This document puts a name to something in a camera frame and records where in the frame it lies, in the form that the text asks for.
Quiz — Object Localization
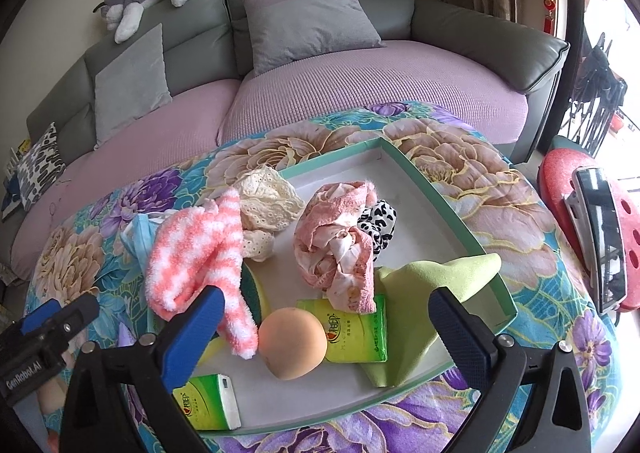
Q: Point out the green tissue pack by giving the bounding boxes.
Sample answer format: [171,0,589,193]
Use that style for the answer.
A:
[295,294,390,364]
[172,373,242,431]

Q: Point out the blue book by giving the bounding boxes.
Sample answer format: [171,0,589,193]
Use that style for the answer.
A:
[0,178,23,223]

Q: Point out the purple sofa seat cover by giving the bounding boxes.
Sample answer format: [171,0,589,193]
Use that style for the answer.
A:
[11,78,241,264]
[220,39,530,144]

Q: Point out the black white patterned pillow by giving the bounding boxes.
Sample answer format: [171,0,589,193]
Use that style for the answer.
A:
[16,122,63,211]

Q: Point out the dark metal drying rack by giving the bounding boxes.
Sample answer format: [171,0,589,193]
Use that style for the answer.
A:
[560,33,628,159]

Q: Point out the pink white striped fuzzy cloth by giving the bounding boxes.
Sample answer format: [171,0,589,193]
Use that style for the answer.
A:
[145,187,258,360]

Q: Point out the light green microfibre cloth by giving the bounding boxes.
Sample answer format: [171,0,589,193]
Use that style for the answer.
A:
[357,252,502,388]

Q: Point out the grey pillow with purple band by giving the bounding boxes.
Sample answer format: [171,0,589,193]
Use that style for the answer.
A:
[241,0,386,76]

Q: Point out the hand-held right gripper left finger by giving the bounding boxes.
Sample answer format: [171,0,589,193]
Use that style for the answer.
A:
[59,284,227,453]

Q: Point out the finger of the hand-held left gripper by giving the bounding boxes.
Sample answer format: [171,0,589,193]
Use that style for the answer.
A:
[19,299,63,334]
[47,293,100,339]

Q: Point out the blue face mask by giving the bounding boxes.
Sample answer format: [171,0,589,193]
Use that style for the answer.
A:
[120,213,166,279]

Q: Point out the leopard print scrunchie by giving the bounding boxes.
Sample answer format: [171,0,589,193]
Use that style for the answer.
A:
[356,199,399,264]

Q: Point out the pink floral satin cloth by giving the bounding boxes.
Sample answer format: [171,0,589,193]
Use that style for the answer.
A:
[292,180,378,314]

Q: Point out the cream lace scrunchie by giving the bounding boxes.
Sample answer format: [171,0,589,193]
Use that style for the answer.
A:
[235,166,306,263]

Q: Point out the teal floral blanket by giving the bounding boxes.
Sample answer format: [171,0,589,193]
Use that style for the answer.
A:
[25,100,623,453]

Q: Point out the beige makeup sponge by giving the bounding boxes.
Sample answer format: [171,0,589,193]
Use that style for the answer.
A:
[257,307,328,380]

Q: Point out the black screen device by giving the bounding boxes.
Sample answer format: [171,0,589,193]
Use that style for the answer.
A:
[565,166,630,314]

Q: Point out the upright picture cards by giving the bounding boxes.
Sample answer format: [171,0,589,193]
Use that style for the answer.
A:
[5,140,31,169]

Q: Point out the plain grey pillow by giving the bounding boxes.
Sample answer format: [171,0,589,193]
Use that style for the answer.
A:
[94,23,173,149]

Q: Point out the teal cardboard box tray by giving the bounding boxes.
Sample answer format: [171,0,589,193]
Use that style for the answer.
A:
[147,136,518,436]

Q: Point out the green yellow scouring sponge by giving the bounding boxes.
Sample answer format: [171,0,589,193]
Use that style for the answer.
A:
[200,265,273,369]

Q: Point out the red plastic stool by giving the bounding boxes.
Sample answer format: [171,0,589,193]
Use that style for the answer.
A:
[537,147,640,311]

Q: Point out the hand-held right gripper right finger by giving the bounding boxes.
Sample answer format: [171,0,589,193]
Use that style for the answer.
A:
[428,287,593,453]

